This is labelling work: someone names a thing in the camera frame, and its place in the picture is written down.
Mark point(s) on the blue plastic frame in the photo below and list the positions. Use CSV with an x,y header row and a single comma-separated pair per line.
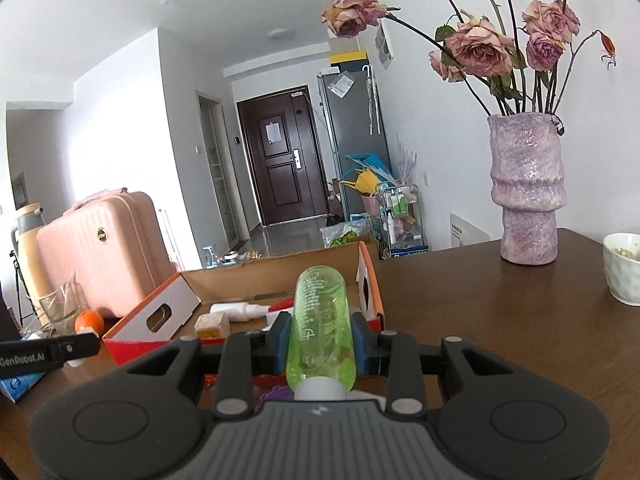
x,y
375,162

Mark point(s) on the dark brown entrance door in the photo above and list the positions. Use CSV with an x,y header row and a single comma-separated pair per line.
x,y
280,175

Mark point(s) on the grey refrigerator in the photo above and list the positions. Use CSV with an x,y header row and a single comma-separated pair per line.
x,y
350,130

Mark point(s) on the yellow watering can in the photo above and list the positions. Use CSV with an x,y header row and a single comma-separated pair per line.
x,y
362,182

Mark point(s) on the pink bucket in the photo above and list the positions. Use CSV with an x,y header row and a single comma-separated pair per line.
x,y
371,205

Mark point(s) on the pink suitcase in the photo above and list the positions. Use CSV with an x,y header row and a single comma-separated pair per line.
x,y
110,255

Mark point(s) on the pale purple decorative branches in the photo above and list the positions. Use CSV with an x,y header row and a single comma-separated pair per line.
x,y
406,160

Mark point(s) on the red printed cardboard box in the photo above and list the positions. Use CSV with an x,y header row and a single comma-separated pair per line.
x,y
235,280

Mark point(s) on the orange fruit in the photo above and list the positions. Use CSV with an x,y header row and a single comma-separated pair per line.
x,y
90,321

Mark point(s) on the bunch of dried roses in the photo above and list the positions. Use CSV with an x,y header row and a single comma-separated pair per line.
x,y
480,47

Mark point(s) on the round ceiling lamp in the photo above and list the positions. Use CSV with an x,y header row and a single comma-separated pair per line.
x,y
281,33

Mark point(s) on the purple textured vase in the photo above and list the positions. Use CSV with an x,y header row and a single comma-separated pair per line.
x,y
527,185

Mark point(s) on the white dimpled bowl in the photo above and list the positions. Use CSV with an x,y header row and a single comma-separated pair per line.
x,y
622,275

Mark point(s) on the white leaning board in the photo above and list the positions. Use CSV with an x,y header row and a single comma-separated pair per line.
x,y
467,232

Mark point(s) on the white paper notice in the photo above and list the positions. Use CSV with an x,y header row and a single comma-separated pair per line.
x,y
272,132

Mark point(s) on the clear glass beaker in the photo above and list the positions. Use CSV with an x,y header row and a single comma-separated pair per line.
x,y
62,310

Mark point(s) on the plastic bag of greens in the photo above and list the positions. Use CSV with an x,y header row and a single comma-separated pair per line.
x,y
342,237

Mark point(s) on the white toothed cap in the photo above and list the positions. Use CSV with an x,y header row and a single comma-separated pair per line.
x,y
75,362

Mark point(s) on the yellow and black box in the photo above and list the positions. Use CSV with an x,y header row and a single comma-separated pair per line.
x,y
350,56

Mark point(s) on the white folded umbrella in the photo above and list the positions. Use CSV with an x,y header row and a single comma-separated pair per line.
x,y
372,100

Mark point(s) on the white squeeze bottle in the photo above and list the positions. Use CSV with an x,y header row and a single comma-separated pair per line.
x,y
235,310

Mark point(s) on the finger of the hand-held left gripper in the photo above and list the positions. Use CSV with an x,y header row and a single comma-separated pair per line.
x,y
82,346

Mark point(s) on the white wall panel box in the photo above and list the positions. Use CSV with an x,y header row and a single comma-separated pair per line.
x,y
384,45

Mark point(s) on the red lint brush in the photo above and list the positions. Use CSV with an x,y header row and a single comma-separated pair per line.
x,y
282,304

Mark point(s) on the beige square block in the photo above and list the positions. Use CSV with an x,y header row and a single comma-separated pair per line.
x,y
212,326

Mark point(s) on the small brown floor carton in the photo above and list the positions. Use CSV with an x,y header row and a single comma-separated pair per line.
x,y
374,247

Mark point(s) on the green transparent bottle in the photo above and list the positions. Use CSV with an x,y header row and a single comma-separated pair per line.
x,y
320,320

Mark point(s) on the clear plastic bag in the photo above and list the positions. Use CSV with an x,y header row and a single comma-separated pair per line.
x,y
340,85

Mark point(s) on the glass panel interior door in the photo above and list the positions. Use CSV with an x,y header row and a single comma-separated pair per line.
x,y
217,175

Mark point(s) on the blue pet feeder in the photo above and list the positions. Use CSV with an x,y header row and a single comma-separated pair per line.
x,y
210,257

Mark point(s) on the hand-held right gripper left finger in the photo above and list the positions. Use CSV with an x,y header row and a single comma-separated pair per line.
x,y
280,355

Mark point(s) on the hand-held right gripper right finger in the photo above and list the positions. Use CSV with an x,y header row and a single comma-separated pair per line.
x,y
361,352

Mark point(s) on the metal rolling cart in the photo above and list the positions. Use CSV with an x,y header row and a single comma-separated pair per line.
x,y
400,220

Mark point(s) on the blue packet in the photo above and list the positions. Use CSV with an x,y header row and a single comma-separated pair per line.
x,y
17,387

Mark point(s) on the beige thermos jug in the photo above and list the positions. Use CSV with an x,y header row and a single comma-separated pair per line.
x,y
30,260

